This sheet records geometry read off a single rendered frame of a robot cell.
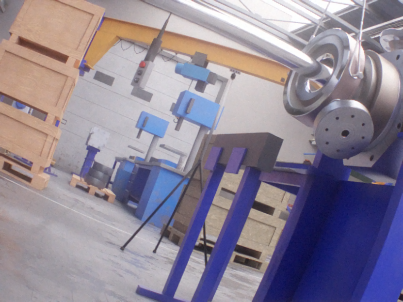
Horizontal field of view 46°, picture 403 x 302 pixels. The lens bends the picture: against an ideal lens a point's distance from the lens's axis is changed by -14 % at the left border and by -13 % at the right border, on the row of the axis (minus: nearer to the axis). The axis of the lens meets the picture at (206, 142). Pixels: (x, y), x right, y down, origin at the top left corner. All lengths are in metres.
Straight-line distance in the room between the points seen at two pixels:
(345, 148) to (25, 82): 4.44
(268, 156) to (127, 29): 7.13
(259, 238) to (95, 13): 3.22
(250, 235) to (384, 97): 4.63
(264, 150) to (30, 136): 3.82
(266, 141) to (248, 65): 6.17
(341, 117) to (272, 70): 6.58
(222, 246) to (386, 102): 0.87
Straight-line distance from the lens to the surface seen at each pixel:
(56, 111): 5.57
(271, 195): 6.33
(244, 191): 2.11
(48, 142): 5.52
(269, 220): 6.30
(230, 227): 2.11
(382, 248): 1.61
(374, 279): 1.62
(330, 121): 1.56
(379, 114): 1.78
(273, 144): 2.06
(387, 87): 1.80
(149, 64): 2.40
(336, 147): 1.62
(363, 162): 1.90
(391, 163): 1.86
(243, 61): 8.23
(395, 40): 2.08
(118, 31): 9.09
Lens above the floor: 0.52
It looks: 6 degrees up
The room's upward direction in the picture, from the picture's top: 21 degrees clockwise
